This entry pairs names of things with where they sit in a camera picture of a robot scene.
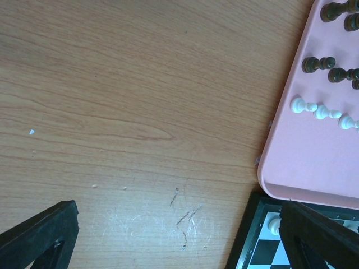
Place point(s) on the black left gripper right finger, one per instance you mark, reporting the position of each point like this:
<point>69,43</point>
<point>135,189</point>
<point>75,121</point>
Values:
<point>312,240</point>

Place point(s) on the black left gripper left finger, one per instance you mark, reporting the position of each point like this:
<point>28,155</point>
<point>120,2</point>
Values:
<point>46,240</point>

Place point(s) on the black and grey chessboard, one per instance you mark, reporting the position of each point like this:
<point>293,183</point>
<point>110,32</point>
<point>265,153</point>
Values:
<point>256,247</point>

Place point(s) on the pink piece tray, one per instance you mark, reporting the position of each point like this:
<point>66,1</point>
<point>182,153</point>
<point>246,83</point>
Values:
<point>306,159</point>

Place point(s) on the white pawn row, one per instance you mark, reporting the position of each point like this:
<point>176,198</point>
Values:
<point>320,112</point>

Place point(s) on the black pawn row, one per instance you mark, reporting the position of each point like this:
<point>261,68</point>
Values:
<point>335,75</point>

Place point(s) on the black piece back row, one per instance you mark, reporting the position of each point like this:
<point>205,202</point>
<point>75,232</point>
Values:
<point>333,10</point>

